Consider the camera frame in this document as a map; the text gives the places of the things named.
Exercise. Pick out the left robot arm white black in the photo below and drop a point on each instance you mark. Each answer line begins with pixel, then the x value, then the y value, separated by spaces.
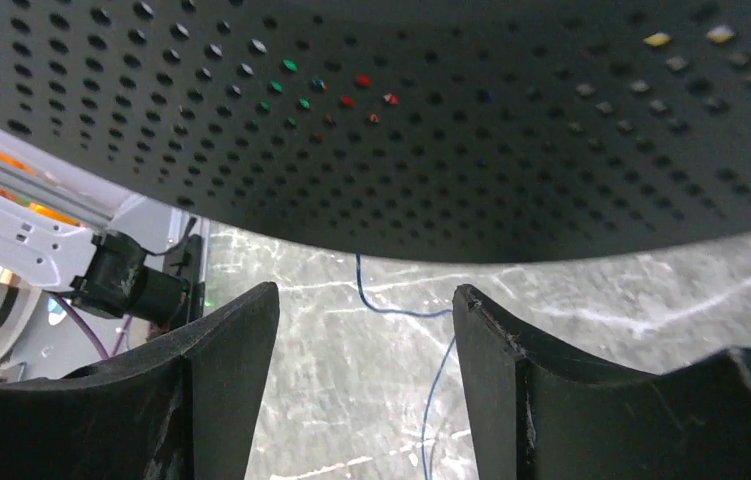
pixel 101 272

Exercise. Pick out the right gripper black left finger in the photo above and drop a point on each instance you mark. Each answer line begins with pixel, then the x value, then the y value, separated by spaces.
pixel 182 406

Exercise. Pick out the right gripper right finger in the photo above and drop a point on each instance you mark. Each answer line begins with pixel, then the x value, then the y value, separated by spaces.
pixel 541 408

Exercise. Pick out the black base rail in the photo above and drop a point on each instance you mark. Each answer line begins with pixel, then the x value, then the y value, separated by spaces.
pixel 186 263

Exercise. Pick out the black spool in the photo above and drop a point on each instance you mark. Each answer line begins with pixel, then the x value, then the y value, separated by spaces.
pixel 447 131

